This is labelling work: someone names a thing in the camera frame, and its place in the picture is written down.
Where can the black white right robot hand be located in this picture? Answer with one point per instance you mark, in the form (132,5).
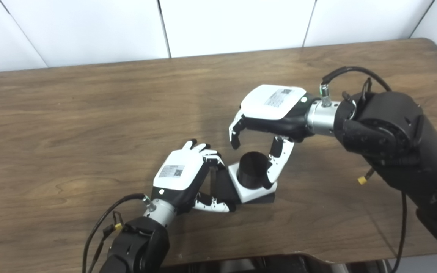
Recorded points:
(271,104)

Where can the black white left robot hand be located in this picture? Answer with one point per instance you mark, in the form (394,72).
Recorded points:
(180,170)

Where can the black peg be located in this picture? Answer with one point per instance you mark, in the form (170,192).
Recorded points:
(252,168)

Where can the white square piece with hole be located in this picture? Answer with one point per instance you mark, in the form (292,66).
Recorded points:
(249,193)

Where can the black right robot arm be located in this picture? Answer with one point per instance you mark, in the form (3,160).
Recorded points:
(400,140)

